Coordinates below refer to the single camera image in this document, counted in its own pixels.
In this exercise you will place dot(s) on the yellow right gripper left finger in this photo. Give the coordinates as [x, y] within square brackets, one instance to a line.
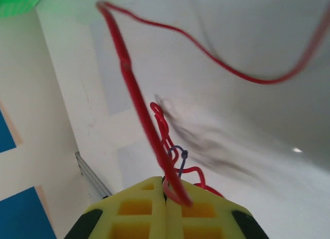
[134, 218]

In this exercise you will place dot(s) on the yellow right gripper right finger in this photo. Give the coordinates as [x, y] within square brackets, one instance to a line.
[206, 221]

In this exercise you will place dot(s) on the aluminium table side rail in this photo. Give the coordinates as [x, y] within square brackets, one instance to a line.
[92, 174]

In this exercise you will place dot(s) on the green plastic basket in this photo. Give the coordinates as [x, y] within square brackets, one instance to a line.
[15, 4]

